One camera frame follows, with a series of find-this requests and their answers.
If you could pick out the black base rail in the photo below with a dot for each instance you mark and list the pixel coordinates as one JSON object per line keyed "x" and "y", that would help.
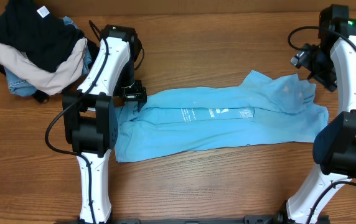
{"x": 250, "y": 219}

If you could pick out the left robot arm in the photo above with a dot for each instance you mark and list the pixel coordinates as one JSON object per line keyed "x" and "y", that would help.
{"x": 90, "y": 119}

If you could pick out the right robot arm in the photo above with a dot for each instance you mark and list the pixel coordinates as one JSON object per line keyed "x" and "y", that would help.
{"x": 334, "y": 148}

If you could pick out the cream white garment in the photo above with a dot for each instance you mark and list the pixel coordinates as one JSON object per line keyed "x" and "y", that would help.
{"x": 48, "y": 82}

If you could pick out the black garment on pile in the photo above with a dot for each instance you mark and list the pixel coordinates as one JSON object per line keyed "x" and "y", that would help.
{"x": 44, "y": 38}

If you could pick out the black garment under pile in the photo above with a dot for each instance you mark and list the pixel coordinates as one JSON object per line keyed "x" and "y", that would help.
{"x": 92, "y": 51}

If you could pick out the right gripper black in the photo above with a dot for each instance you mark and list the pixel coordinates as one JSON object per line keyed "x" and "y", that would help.
{"x": 326, "y": 80}

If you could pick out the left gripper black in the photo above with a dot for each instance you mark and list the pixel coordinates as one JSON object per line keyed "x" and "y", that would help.
{"x": 139, "y": 93}

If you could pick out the blue denim jeans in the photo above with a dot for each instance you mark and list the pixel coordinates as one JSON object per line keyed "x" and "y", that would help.
{"x": 46, "y": 55}

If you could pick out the light blue printed t-shirt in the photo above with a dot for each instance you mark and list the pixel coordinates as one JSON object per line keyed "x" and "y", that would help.
{"x": 260, "y": 110}

